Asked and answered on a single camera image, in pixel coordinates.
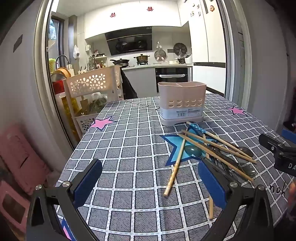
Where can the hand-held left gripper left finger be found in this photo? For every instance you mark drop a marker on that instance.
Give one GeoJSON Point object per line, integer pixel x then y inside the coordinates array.
{"type": "Point", "coordinates": [86, 183]}

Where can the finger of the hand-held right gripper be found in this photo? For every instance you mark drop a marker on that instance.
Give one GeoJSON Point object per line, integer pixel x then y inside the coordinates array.
{"type": "Point", "coordinates": [289, 136]}
{"type": "Point", "coordinates": [270, 142]}

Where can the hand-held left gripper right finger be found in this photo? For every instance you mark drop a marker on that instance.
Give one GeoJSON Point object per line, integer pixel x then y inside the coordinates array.
{"type": "Point", "coordinates": [212, 183]}

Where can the grey transparent spoon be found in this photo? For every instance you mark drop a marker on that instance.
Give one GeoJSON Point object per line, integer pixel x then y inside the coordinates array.
{"type": "Point", "coordinates": [250, 170]}

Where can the transparent teal spoon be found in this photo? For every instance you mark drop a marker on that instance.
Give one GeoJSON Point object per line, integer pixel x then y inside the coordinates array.
{"type": "Point", "coordinates": [193, 151]}

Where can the blue dotted chopstick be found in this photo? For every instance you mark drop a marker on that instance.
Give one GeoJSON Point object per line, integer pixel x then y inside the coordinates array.
{"type": "Point", "coordinates": [196, 127]}

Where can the beige plastic utensil holder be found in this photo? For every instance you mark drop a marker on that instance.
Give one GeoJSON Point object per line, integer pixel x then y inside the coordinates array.
{"type": "Point", "coordinates": [182, 97]}

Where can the person's right hand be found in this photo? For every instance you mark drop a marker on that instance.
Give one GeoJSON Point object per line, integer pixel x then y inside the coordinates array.
{"type": "Point", "coordinates": [293, 192]}

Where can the small pink star sticker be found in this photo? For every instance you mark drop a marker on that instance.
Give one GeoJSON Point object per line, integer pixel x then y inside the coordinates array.
{"type": "Point", "coordinates": [237, 110]}

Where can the blue star sticker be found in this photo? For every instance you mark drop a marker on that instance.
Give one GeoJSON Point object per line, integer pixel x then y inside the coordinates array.
{"type": "Point", "coordinates": [177, 144]}

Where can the grey checked tablecloth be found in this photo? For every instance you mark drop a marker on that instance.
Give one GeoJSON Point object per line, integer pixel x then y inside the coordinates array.
{"type": "Point", "coordinates": [129, 150]}

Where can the large pink star sticker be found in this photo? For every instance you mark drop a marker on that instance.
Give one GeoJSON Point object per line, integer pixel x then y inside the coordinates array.
{"type": "Point", "coordinates": [101, 122]}

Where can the pink plastic stool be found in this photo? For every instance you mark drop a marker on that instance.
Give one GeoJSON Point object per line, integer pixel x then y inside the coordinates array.
{"type": "Point", "coordinates": [18, 150]}

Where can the bag of leafy greens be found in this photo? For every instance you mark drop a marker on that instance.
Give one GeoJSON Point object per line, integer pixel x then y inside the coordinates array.
{"type": "Point", "coordinates": [98, 103]}

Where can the red plastic basket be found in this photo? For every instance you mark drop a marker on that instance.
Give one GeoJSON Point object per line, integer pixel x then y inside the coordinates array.
{"type": "Point", "coordinates": [58, 87]}

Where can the beige flower-cutout storage cart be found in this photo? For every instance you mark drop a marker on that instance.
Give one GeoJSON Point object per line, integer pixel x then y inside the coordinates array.
{"type": "Point", "coordinates": [92, 82]}

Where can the black jacket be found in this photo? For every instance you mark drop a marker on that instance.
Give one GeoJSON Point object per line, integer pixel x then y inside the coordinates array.
{"type": "Point", "coordinates": [128, 88]}

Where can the black built-in oven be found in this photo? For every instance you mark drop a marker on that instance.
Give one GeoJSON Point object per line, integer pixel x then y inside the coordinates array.
{"type": "Point", "coordinates": [171, 83]}

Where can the orange round basin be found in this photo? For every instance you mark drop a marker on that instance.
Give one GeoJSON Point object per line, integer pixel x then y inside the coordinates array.
{"type": "Point", "coordinates": [63, 72]}

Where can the white refrigerator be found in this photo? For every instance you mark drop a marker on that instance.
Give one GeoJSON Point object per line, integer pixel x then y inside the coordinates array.
{"type": "Point", "coordinates": [208, 46]}

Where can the grey base cabinet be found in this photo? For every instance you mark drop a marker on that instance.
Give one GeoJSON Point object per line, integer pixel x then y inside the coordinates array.
{"type": "Point", "coordinates": [143, 81]}

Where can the spice rack with bottles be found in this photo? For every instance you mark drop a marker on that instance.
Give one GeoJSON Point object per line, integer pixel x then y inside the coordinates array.
{"type": "Point", "coordinates": [99, 62]}

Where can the yellow-green plastic basket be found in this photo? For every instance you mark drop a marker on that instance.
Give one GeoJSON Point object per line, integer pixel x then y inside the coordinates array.
{"type": "Point", "coordinates": [52, 63]}

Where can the black wok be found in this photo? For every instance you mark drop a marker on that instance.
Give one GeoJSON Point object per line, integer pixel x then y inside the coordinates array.
{"type": "Point", "coordinates": [121, 62]}

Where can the kitchen faucet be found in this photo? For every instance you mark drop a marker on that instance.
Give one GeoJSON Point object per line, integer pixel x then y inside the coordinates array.
{"type": "Point", "coordinates": [62, 56]}

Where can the dark round steamer rack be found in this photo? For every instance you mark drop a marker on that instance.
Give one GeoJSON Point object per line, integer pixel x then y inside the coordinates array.
{"type": "Point", "coordinates": [180, 49]}

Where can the white plastic bag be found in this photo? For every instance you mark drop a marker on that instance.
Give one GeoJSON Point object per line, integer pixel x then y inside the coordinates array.
{"type": "Point", "coordinates": [76, 53]}

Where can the brown cooking pot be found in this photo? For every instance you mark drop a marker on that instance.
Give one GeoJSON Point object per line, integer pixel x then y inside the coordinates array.
{"type": "Point", "coordinates": [141, 59]}

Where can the black range hood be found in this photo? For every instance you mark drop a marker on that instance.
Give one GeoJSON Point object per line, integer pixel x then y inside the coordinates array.
{"type": "Point", "coordinates": [129, 44]}

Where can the light blue hanging bag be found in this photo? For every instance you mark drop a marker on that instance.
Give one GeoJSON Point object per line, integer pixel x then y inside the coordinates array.
{"type": "Point", "coordinates": [52, 29]}

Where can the dark wall panel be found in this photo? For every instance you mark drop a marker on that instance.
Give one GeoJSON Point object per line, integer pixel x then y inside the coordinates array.
{"type": "Point", "coordinates": [18, 42]}

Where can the white wall cabinets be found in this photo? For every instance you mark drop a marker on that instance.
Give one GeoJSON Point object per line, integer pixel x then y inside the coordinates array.
{"type": "Point", "coordinates": [138, 20]}

